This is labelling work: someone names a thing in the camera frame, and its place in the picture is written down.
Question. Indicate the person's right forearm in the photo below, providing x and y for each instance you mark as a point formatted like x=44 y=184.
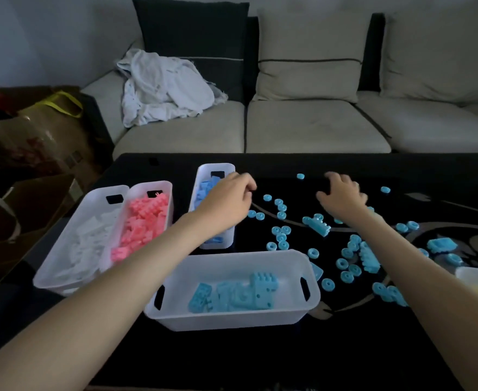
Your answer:
x=430 y=289

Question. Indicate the grey sofa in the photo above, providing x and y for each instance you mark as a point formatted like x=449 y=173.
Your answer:
x=312 y=126

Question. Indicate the glossy brown shopping bag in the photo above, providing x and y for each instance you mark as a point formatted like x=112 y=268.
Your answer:
x=47 y=138

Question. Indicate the pile of white blocks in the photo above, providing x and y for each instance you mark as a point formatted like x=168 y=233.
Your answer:
x=86 y=244

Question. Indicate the person's left forearm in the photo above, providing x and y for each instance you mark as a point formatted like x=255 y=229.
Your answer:
x=80 y=313

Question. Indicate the crumpled white cloth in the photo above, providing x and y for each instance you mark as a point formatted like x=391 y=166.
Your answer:
x=165 y=85

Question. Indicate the person's left hand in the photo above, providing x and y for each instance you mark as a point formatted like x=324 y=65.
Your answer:
x=226 y=203

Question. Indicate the beige back cushion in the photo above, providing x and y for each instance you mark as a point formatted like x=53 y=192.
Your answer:
x=308 y=81
x=438 y=56

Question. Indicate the pile of colorful blocks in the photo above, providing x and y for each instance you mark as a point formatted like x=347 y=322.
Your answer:
x=369 y=258

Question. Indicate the yellow bag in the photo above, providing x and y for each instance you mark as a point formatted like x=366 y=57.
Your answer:
x=55 y=103

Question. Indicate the person's right hand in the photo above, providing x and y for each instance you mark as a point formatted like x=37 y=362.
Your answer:
x=343 y=197

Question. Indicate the black glass coffee table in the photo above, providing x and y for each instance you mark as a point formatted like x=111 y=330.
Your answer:
x=304 y=354

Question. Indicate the dark back cushion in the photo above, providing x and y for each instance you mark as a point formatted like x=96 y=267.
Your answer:
x=190 y=24

